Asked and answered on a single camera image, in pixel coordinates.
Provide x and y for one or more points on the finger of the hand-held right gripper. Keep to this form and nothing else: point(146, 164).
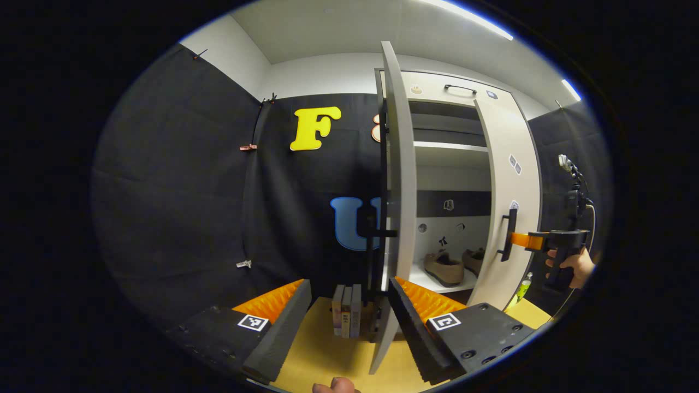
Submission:
point(527, 240)

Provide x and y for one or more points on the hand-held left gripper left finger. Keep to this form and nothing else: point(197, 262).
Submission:
point(284, 333)

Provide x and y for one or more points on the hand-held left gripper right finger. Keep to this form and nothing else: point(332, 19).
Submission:
point(415, 333)

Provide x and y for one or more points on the brown fuzzy shoe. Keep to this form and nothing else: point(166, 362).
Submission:
point(445, 270)
point(475, 261)

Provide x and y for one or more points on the white cabinet door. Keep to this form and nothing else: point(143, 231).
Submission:
point(404, 191)
point(513, 185)

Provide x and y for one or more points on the white shoe cabinet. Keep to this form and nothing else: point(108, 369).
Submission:
point(453, 158)

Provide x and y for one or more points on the white cabinet drawer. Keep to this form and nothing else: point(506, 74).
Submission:
point(431, 90)

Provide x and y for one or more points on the green bottle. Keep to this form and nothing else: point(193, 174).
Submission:
point(523, 289)

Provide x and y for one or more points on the upright book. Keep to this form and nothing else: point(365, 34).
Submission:
point(347, 314)
point(356, 314)
point(337, 311)

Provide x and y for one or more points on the silver cloth clip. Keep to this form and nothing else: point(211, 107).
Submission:
point(244, 264)

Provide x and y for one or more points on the small ceiling light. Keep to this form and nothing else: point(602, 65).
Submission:
point(571, 90)

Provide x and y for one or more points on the black backdrop cloth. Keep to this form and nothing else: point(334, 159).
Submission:
point(191, 191)

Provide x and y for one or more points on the red cloth clip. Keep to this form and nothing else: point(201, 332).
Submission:
point(248, 147)

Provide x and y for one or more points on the long ceiling light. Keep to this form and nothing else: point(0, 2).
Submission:
point(469, 16)

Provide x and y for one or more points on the black cloth clip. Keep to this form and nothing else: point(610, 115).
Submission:
point(268, 99)
point(200, 54)

